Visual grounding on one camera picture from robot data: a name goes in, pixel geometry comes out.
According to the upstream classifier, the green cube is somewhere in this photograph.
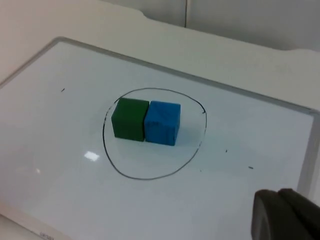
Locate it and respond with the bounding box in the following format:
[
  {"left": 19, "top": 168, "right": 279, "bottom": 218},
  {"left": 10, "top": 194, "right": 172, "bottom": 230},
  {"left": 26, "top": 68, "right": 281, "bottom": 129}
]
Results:
[{"left": 111, "top": 97, "right": 150, "bottom": 143}]

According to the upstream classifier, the grey-framed whiteboard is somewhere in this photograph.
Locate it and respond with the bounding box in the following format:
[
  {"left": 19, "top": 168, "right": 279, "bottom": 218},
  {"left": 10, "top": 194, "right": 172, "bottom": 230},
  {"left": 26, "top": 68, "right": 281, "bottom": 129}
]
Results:
[{"left": 0, "top": 36, "right": 320, "bottom": 240}]

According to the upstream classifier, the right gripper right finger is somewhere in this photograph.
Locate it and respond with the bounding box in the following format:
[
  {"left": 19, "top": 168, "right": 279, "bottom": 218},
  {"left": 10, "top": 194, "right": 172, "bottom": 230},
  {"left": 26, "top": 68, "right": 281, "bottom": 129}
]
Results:
[{"left": 276, "top": 188, "right": 320, "bottom": 240}]

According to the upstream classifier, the blue cube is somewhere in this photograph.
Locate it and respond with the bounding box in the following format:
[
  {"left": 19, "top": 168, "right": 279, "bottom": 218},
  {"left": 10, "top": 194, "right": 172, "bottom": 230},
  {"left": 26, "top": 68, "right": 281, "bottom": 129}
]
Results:
[{"left": 143, "top": 100, "right": 182, "bottom": 147}]

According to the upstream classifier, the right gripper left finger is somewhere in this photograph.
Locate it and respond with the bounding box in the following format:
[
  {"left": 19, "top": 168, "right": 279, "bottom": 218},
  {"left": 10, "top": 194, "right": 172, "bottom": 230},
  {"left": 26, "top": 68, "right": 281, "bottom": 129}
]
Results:
[{"left": 250, "top": 189, "right": 314, "bottom": 240}]

